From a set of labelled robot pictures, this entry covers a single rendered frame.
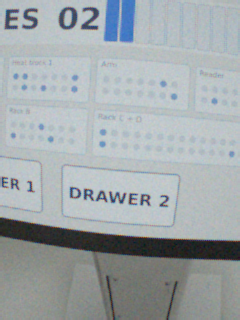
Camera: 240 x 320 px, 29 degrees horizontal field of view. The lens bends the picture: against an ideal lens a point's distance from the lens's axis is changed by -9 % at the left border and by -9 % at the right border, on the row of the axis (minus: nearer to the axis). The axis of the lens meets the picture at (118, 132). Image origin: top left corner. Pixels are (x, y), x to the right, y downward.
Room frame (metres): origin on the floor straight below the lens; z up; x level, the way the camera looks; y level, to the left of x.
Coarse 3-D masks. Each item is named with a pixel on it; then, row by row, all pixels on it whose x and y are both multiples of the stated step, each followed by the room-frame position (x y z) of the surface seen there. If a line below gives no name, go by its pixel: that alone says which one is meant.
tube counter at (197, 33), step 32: (64, 0) 0.31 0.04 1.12; (96, 0) 0.31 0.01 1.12; (128, 0) 0.30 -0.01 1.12; (160, 0) 0.30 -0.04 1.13; (192, 0) 0.30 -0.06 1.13; (64, 32) 0.29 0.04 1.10; (96, 32) 0.29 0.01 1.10; (128, 32) 0.29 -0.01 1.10; (160, 32) 0.28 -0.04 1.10; (192, 32) 0.28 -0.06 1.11; (224, 32) 0.28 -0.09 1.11
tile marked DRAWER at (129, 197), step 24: (72, 168) 0.22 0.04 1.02; (96, 168) 0.22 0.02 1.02; (72, 192) 0.21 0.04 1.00; (96, 192) 0.21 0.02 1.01; (120, 192) 0.21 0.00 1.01; (144, 192) 0.20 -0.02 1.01; (168, 192) 0.20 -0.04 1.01; (72, 216) 0.20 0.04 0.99; (96, 216) 0.19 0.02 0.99; (120, 216) 0.19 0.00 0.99; (144, 216) 0.19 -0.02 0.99; (168, 216) 0.19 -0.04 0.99
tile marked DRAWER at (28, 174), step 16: (0, 160) 0.23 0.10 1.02; (16, 160) 0.23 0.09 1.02; (32, 160) 0.23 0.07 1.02; (0, 176) 0.22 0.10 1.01; (16, 176) 0.22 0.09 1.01; (32, 176) 0.22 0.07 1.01; (0, 192) 0.21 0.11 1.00; (16, 192) 0.21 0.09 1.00; (32, 192) 0.21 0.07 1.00; (16, 208) 0.20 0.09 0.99; (32, 208) 0.20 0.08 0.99
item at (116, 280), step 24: (96, 264) 0.29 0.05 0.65; (120, 264) 0.28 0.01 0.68; (144, 264) 0.27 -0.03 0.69; (168, 264) 0.27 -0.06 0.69; (192, 264) 0.27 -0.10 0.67; (72, 288) 0.48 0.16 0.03; (96, 288) 0.48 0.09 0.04; (120, 288) 0.28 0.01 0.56; (144, 288) 0.28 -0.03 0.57; (168, 288) 0.27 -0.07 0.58; (192, 288) 0.45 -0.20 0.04; (216, 288) 0.45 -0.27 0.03; (72, 312) 0.40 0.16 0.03; (96, 312) 0.40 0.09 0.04; (120, 312) 0.28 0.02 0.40; (144, 312) 0.27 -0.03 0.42; (168, 312) 0.27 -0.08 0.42; (192, 312) 0.38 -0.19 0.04; (216, 312) 0.37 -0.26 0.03
